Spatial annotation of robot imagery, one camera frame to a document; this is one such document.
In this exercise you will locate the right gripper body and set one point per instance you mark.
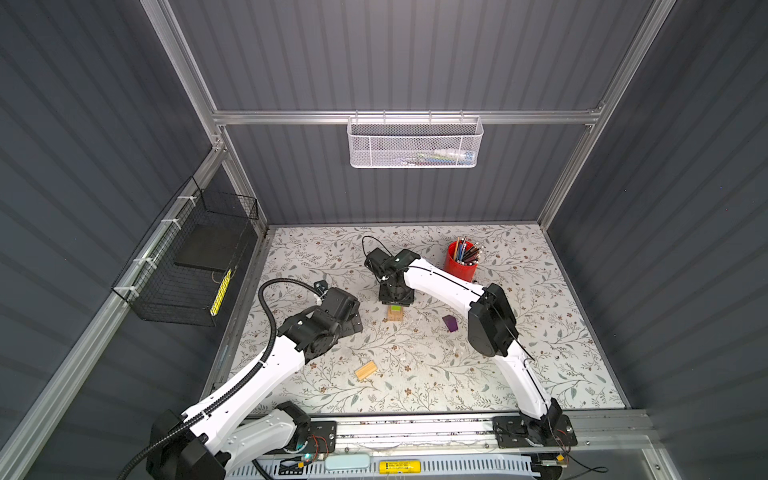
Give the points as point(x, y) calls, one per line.
point(397, 297)

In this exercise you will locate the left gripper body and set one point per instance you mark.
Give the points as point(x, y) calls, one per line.
point(342, 331)

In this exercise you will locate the wood block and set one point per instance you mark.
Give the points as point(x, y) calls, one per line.
point(366, 371)
point(395, 317)

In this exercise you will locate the purple block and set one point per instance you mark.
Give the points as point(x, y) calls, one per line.
point(451, 323)

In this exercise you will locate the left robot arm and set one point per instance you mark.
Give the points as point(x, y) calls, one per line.
point(213, 438)

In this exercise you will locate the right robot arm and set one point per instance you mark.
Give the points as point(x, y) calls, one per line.
point(491, 330)

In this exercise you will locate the red pen cup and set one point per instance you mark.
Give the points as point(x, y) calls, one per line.
point(461, 259)

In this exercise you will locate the yellow marker in basket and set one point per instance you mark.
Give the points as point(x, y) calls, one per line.
point(219, 298)

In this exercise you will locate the pens in white basket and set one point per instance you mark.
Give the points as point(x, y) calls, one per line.
point(449, 158)

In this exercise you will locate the yellow label sticker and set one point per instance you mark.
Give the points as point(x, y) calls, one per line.
point(391, 467)

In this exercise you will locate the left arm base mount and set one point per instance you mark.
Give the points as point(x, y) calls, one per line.
point(317, 437)

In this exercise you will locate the black wire basket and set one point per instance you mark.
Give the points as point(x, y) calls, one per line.
point(174, 277)

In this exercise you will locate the white wire mesh basket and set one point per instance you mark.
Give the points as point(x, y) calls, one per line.
point(376, 142)

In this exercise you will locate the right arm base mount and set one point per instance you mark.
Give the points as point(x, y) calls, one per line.
point(520, 431)

